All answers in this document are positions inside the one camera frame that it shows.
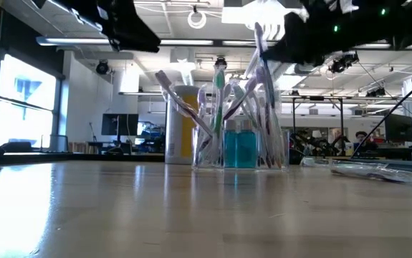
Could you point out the white yellow wipes canister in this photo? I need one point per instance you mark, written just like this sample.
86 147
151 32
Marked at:
177 125

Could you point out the person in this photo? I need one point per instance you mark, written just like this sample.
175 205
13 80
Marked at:
362 138

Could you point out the black aluminium table frame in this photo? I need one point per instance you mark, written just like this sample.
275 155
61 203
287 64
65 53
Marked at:
84 157

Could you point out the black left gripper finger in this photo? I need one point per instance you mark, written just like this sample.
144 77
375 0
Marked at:
137 36

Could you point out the large window dark frame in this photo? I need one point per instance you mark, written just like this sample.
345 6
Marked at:
23 122

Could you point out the black workstation frame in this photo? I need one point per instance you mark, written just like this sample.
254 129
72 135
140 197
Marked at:
294 118

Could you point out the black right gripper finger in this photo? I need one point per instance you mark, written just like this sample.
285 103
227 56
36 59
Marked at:
291 43

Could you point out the black ceiling spotlight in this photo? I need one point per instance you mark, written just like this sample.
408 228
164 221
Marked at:
342 63
220 61
102 67

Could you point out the long ceiling light rail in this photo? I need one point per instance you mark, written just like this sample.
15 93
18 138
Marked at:
187 42

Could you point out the blue mouthwash bottle grey cap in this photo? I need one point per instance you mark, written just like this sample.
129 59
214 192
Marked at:
246 148
229 148

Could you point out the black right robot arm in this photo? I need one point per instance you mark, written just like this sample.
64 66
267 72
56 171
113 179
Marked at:
395 25

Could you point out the black monitor on arm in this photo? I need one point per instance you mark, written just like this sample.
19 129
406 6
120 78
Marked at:
399 127

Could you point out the purple toothbrush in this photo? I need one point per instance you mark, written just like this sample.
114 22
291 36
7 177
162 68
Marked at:
241 100
202 96
260 74
182 104

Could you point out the black monitor by white wall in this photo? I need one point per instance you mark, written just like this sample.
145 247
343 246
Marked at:
119 124

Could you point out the blue toothbrush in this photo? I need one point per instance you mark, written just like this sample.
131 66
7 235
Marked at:
260 37

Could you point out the clear acrylic organizer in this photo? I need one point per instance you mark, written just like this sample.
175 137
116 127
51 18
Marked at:
281 150

